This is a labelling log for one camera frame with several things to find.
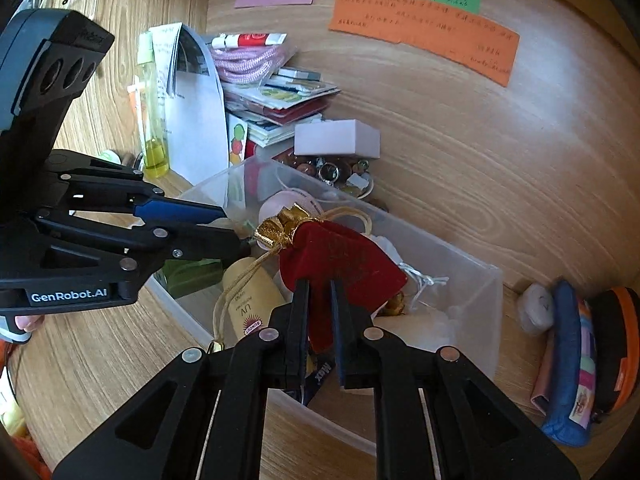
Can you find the orange paper note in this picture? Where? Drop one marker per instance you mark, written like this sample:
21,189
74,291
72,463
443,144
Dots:
425,35

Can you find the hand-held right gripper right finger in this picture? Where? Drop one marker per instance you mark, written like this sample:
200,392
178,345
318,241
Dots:
340,345

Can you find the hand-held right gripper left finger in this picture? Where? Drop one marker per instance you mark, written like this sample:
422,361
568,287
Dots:
304,340

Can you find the gold trinket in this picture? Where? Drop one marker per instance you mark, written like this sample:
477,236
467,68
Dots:
397,305

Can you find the person's left hand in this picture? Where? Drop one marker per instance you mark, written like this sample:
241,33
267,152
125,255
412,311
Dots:
26,322

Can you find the green packet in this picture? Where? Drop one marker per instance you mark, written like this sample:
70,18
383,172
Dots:
192,275

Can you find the small white eraser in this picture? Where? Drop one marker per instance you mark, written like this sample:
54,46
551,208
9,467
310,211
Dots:
357,181

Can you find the yellow sunscreen tube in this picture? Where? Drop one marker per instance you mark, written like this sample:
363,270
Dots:
250,305

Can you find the fruit sticker sheet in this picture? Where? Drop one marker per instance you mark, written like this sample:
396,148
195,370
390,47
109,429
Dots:
237,140

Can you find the stack of booklets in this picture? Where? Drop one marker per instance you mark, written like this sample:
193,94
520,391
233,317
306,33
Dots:
285,110

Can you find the white paper booklet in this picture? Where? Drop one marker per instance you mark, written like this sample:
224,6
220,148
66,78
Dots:
195,110

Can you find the white bowl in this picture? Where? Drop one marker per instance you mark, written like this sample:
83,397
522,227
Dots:
369,191

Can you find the red and white tube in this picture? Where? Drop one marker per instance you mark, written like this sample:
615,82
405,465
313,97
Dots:
250,40

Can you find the orange fabric item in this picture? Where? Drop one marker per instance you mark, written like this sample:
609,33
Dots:
32,460

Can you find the silver wristwatch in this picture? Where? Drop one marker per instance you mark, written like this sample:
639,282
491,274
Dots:
330,174

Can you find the blue pencil case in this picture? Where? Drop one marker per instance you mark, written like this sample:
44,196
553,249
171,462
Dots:
567,350

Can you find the white earbud case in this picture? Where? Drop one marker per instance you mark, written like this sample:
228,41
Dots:
535,307

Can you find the wooden desktop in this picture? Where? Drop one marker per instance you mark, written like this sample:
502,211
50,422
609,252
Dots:
450,160

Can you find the black packet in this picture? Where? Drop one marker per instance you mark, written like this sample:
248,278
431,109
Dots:
320,377

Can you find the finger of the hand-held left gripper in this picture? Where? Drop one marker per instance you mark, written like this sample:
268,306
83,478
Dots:
185,212
215,246

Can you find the small white box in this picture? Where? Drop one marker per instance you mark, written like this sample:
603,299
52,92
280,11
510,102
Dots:
335,140

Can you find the clear plastic storage box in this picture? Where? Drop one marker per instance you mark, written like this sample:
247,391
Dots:
465,285

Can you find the yellow-green spray bottle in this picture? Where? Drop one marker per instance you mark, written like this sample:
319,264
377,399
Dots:
155,155

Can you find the orange and black case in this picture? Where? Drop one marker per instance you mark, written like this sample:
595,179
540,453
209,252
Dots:
615,350

